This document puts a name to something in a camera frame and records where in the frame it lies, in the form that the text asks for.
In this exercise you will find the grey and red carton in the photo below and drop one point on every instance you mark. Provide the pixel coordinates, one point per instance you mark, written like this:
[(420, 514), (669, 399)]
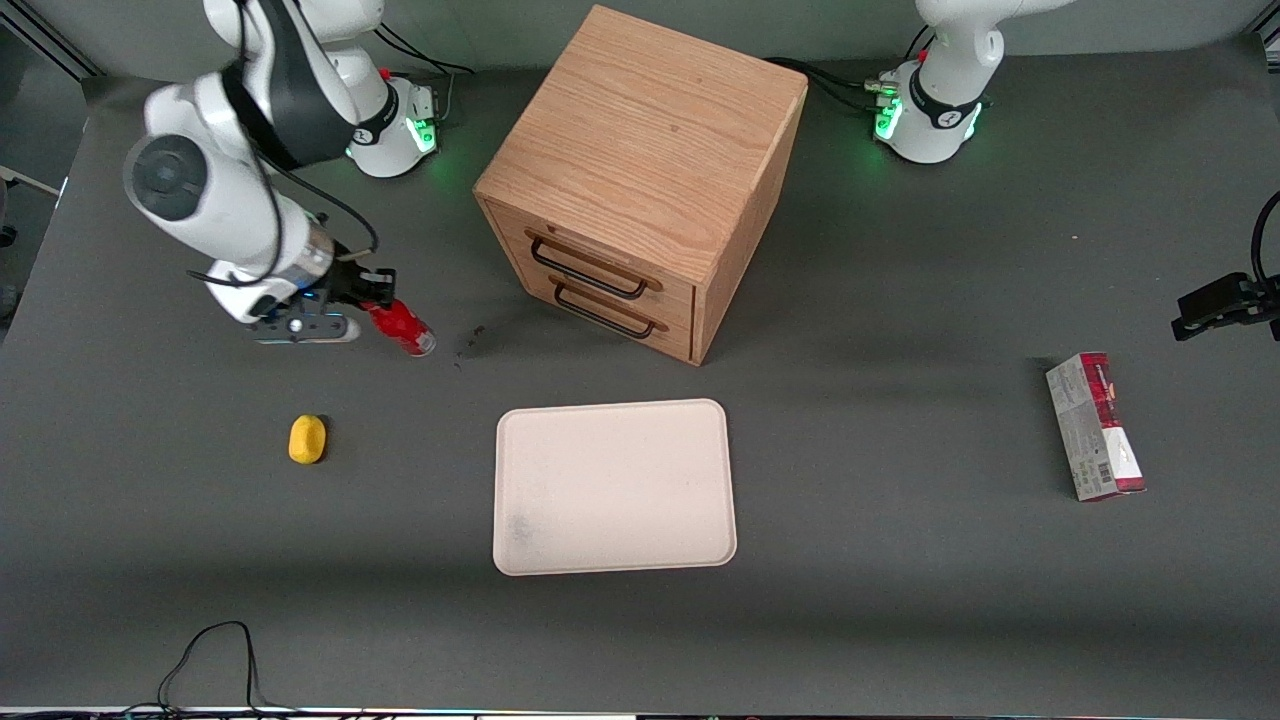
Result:
[(1095, 430)]

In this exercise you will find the wooden drawer front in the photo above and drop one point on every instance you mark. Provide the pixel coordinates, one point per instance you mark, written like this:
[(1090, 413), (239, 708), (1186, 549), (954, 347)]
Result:
[(680, 341), (676, 300)]

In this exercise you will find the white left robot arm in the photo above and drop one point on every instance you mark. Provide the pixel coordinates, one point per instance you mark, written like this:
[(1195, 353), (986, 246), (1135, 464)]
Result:
[(935, 110)]

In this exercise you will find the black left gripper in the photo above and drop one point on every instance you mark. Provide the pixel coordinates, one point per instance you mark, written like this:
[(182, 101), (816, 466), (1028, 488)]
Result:
[(1222, 303)]

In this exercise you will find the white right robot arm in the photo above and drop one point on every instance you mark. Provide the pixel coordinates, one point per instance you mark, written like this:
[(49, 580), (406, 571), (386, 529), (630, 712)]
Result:
[(200, 210)]

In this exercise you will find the cream plastic tray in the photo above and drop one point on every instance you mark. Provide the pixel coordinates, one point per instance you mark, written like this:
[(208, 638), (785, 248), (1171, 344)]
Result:
[(615, 490)]

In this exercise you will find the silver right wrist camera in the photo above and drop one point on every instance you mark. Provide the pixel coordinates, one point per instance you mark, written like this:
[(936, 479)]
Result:
[(310, 328)]

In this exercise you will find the red coke bottle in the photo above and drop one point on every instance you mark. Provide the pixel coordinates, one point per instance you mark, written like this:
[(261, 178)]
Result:
[(405, 328)]

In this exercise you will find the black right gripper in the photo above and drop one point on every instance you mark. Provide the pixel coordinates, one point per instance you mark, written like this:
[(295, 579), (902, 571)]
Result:
[(352, 284)]

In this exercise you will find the dark metal frame strut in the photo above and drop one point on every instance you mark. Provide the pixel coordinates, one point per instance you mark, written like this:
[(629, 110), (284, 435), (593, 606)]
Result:
[(60, 45)]

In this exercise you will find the oak wooden drawer cabinet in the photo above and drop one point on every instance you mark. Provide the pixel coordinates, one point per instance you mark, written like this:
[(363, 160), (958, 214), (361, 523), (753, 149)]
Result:
[(640, 130)]

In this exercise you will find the yellow toy lemon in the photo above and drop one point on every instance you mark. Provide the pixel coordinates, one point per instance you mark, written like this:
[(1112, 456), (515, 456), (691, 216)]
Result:
[(307, 440)]

